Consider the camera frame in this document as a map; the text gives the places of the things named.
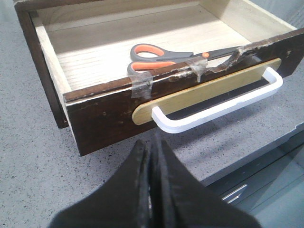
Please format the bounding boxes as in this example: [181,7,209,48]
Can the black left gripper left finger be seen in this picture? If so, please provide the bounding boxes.
[49,140,150,228]

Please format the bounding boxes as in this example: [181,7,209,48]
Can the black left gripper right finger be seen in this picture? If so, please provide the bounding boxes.
[150,138,260,228]

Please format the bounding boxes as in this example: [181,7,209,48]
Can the wooden drawer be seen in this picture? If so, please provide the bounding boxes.
[15,0,304,155]

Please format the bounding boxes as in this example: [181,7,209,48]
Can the grey orange scissors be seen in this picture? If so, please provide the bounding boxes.
[127,43,238,75]

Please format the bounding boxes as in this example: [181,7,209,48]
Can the dark wooden drawer cabinet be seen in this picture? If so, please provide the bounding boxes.
[13,0,72,130]

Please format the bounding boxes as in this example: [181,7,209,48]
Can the clear tape strip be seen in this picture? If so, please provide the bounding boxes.
[129,72,153,99]

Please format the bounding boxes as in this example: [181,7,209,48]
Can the silver cabinet handle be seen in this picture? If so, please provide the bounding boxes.
[222,184,247,204]

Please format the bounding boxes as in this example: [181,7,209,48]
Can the white drawer handle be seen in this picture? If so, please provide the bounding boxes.
[151,66,284,134]

